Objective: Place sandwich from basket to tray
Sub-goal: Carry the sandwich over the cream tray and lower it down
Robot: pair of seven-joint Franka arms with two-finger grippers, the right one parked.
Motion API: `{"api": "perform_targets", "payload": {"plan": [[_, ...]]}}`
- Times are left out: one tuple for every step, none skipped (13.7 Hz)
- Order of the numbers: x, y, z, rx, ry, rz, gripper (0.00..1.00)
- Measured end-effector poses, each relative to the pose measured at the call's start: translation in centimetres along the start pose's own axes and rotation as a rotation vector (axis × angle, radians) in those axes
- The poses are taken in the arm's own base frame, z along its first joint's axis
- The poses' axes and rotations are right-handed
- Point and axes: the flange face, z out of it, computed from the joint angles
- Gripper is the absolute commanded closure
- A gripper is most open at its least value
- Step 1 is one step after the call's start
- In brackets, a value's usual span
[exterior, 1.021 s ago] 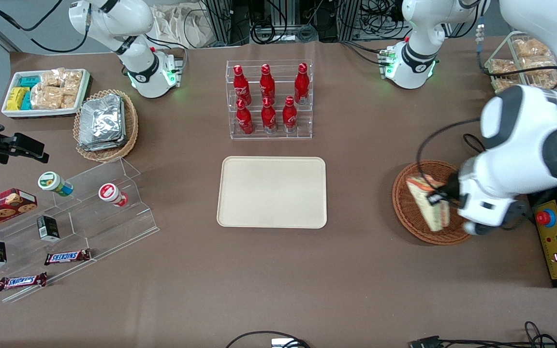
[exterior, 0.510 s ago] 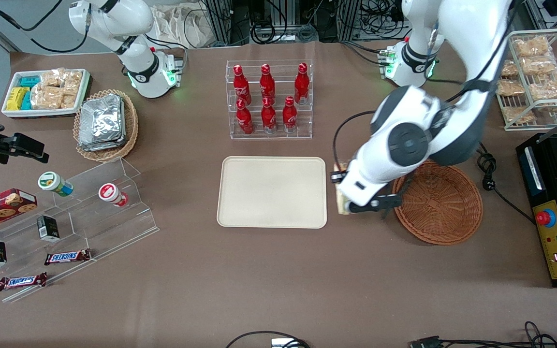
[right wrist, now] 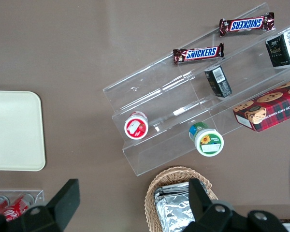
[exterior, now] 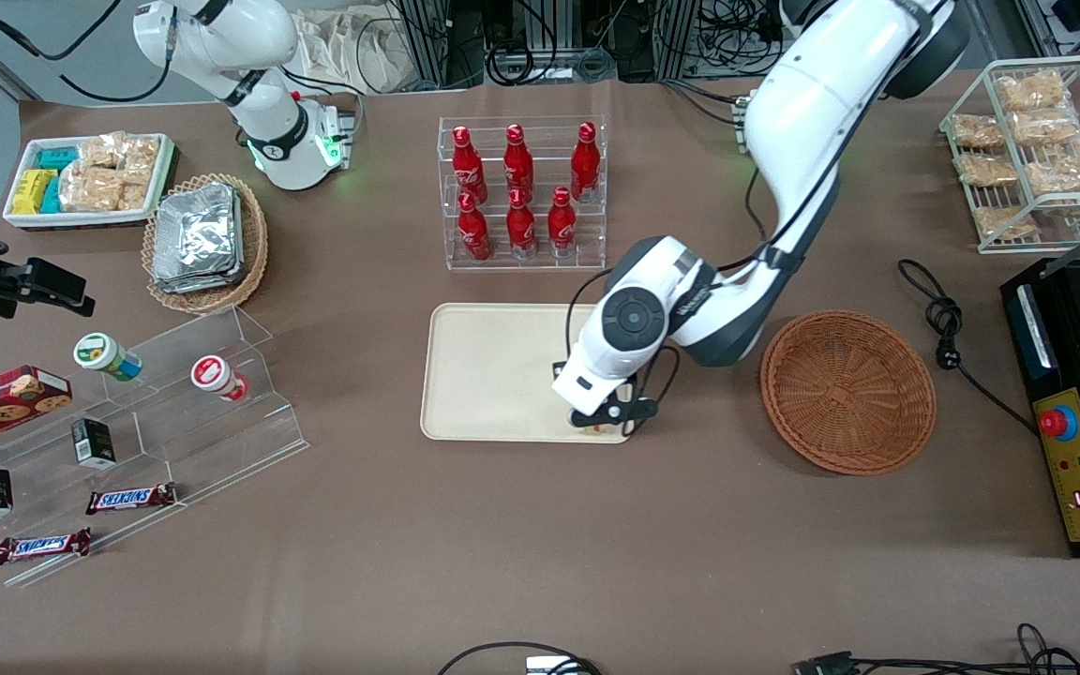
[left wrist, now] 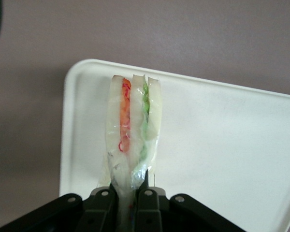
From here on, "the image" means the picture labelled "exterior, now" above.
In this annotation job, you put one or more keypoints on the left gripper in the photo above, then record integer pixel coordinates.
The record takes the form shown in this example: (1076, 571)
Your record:
(558, 367)

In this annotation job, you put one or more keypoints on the triangular sandwich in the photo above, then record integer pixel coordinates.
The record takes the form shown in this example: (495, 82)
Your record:
(608, 432)

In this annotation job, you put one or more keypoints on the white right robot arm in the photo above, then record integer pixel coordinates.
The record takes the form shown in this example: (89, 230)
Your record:
(221, 37)

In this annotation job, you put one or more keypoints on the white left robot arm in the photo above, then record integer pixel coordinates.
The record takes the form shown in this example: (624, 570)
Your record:
(812, 94)

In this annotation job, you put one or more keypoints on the white rectangular snack tray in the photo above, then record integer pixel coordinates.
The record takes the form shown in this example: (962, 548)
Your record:
(71, 221)

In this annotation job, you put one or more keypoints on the beige plastic tray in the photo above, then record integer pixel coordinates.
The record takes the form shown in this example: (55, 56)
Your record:
(484, 375)

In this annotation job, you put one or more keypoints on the light tan wicker basket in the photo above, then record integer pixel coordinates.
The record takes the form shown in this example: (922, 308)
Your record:
(255, 255)

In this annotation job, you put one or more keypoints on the brown wicker basket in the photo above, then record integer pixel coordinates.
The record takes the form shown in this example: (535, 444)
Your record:
(840, 394)

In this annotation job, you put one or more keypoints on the green lid cup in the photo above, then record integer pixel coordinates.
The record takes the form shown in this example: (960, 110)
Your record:
(104, 355)

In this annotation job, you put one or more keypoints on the teal snack pack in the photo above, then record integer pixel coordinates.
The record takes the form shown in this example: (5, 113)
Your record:
(58, 158)
(52, 197)

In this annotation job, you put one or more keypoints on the yellow snack pack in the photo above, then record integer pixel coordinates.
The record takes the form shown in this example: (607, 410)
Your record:
(31, 191)

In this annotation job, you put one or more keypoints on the clear rice cracker bag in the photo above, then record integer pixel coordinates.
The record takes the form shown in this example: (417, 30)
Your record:
(90, 189)
(133, 197)
(141, 157)
(101, 150)

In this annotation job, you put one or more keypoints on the stack of silver foil packs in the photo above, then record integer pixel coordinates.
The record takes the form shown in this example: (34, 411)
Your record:
(198, 234)

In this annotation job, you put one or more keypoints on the red lid cup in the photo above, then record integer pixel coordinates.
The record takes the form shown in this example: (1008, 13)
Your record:
(214, 375)

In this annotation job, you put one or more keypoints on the red cola bottle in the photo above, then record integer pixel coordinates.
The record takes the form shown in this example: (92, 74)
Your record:
(473, 232)
(562, 225)
(518, 161)
(468, 167)
(521, 228)
(584, 161)

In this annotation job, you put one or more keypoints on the clear acrylic stepped shelf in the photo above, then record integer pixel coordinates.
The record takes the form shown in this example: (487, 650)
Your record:
(221, 441)

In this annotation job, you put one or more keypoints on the Snickers chocolate bar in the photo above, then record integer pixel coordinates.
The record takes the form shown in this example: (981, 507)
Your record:
(41, 546)
(130, 498)

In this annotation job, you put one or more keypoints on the clear acrylic bottle rack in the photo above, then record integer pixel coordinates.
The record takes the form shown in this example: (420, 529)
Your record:
(447, 246)

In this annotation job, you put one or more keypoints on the white plastic bags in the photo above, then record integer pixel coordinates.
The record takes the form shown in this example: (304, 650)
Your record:
(352, 52)

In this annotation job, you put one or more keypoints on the clear bag of brown snacks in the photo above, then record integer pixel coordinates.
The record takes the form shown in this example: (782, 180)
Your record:
(1042, 127)
(1065, 174)
(1029, 92)
(1003, 221)
(977, 132)
(984, 169)

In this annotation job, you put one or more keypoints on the yellow emergency stop control box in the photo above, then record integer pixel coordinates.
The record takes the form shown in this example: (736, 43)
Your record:
(1079, 469)

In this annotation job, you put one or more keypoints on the black countertop appliance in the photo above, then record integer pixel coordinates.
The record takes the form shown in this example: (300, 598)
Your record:
(1074, 319)

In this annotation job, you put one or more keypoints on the aluminium frame post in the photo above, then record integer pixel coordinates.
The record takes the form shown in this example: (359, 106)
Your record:
(427, 42)

